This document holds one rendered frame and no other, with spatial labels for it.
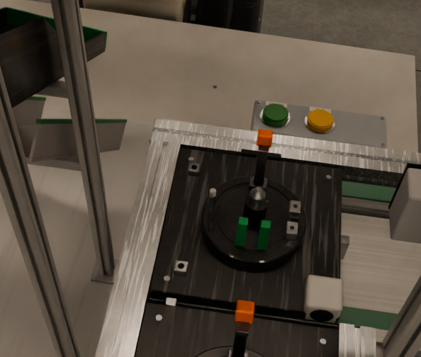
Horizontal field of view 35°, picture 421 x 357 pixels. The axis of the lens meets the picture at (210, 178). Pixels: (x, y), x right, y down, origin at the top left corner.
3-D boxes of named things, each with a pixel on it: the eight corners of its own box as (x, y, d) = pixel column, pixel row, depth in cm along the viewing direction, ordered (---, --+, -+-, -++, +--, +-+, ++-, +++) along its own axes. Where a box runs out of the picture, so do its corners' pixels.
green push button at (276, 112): (262, 110, 106) (264, 101, 104) (288, 113, 106) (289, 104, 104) (260, 128, 103) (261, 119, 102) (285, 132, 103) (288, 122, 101)
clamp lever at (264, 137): (251, 176, 92) (258, 127, 88) (266, 178, 91) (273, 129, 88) (249, 190, 89) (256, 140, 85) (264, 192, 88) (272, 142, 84)
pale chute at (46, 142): (36, 126, 97) (42, 96, 96) (120, 149, 95) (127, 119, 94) (-83, 129, 69) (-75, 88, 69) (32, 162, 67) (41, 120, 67)
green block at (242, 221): (235, 238, 86) (239, 216, 82) (244, 239, 86) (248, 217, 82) (234, 246, 85) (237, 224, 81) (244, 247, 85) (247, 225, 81)
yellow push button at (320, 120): (306, 115, 105) (308, 107, 104) (332, 119, 105) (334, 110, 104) (305, 134, 103) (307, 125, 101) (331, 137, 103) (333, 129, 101)
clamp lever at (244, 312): (229, 349, 76) (237, 298, 72) (247, 352, 76) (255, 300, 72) (227, 372, 73) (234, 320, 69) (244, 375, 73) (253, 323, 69)
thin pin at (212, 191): (207, 226, 87) (210, 187, 80) (213, 227, 87) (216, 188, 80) (206, 231, 86) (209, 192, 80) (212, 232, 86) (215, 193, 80)
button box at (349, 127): (251, 124, 111) (254, 98, 106) (377, 140, 110) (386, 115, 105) (247, 156, 107) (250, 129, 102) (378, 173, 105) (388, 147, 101)
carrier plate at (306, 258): (179, 156, 99) (179, 146, 98) (339, 177, 98) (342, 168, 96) (148, 297, 85) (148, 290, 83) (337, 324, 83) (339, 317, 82)
